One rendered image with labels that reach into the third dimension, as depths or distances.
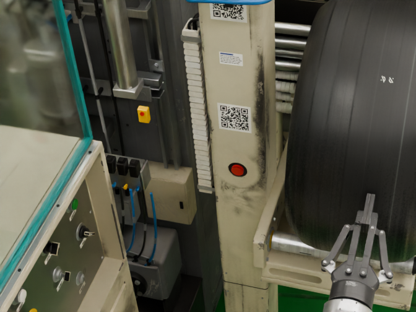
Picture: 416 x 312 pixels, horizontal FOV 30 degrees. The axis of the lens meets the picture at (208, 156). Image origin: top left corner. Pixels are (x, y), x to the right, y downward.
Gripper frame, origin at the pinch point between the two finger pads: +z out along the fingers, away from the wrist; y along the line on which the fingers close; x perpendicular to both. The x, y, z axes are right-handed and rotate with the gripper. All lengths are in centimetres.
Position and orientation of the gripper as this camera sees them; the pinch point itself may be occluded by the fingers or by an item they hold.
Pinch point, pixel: (368, 213)
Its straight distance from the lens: 148.3
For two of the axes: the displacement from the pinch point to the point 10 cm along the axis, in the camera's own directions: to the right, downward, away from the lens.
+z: 2.8, -7.7, 5.8
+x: 1.1, 6.2, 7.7
